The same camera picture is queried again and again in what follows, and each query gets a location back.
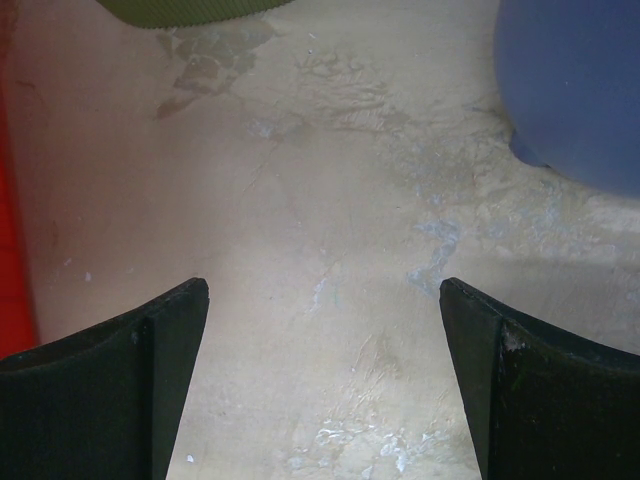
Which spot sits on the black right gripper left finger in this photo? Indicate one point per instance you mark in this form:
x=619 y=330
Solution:
x=105 y=402

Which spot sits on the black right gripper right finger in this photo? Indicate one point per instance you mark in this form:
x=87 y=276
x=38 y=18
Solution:
x=540 y=402

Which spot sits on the red plastic tray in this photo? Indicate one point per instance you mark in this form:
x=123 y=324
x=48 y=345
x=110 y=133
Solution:
x=18 y=326

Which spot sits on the blue plastic bucket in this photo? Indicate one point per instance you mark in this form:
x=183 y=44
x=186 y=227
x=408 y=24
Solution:
x=567 y=74

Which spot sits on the olive green ribbed bin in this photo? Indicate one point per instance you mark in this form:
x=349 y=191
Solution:
x=163 y=14

